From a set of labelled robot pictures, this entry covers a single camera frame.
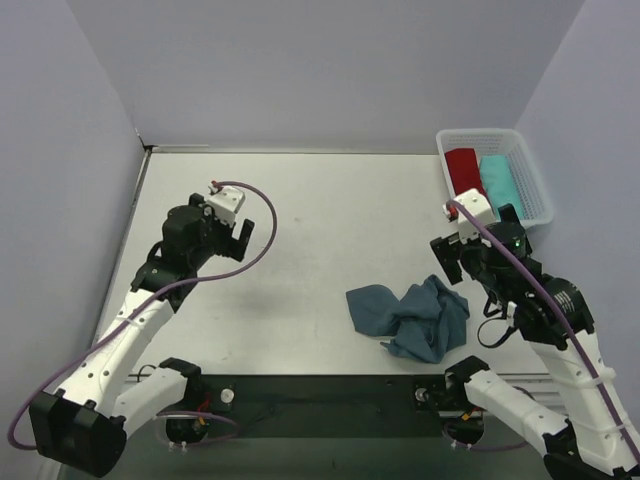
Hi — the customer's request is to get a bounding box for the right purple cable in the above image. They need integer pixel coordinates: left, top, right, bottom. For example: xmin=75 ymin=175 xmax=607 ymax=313
xmin=446 ymin=199 xmax=640 ymax=464

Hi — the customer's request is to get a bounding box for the red rolled t shirt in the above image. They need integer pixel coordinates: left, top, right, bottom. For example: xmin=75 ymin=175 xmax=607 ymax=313
xmin=445 ymin=148 xmax=487 ymax=196

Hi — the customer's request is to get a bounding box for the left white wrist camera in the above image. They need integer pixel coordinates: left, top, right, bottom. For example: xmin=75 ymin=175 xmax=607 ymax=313
xmin=205 ymin=181 xmax=246 ymax=222

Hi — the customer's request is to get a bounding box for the teal rolled t shirt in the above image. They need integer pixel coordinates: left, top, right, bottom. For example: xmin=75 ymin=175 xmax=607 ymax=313
xmin=479 ymin=155 xmax=524 ymax=220

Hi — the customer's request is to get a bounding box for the blue-grey t shirt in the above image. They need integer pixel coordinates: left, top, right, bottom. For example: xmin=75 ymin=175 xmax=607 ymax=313
xmin=345 ymin=275 xmax=470 ymax=364

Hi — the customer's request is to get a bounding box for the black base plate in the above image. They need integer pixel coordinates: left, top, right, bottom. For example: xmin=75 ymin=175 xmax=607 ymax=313
xmin=164 ymin=373 xmax=486 ymax=441

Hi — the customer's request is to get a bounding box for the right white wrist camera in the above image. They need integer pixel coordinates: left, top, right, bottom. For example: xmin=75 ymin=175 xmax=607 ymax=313
xmin=443 ymin=188 xmax=496 ymax=243

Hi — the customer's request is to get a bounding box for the purple cable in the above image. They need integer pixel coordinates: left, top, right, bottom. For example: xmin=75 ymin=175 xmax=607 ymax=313
xmin=8 ymin=180 xmax=278 ymax=451
xmin=446 ymin=199 xmax=640 ymax=464

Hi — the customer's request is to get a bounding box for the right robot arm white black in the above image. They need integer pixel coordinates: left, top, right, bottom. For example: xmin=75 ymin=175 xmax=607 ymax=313
xmin=431 ymin=195 xmax=639 ymax=479

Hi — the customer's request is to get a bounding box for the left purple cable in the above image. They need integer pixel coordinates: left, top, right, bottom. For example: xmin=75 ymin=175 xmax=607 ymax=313
xmin=8 ymin=180 xmax=278 ymax=451

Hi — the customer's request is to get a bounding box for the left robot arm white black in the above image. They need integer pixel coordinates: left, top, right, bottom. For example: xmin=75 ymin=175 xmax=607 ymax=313
xmin=27 ymin=182 xmax=255 ymax=478

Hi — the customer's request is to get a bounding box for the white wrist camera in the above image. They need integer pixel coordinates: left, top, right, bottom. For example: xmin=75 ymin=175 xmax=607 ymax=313
xmin=443 ymin=188 xmax=496 ymax=243
xmin=205 ymin=181 xmax=246 ymax=222

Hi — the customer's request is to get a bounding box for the white plastic basket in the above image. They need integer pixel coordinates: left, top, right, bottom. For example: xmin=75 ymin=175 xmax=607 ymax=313
xmin=436 ymin=128 xmax=554 ymax=229

